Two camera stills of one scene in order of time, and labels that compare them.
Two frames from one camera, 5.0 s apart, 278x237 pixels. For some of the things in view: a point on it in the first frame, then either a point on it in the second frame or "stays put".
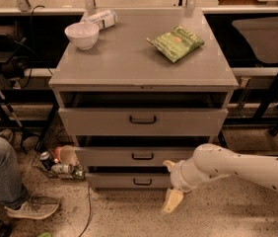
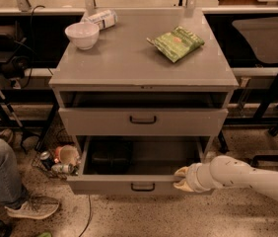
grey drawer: (134, 156) to (155, 161)
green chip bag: (177, 42) stays put
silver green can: (62, 168) stays put
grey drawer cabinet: (153, 87) stays put
